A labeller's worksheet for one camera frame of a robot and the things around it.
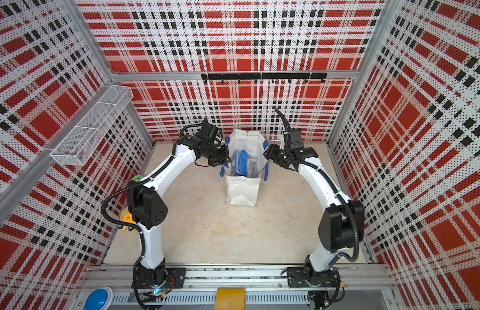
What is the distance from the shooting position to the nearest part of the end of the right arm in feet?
1.96

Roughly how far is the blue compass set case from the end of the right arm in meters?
0.25

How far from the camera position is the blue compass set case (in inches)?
38.8
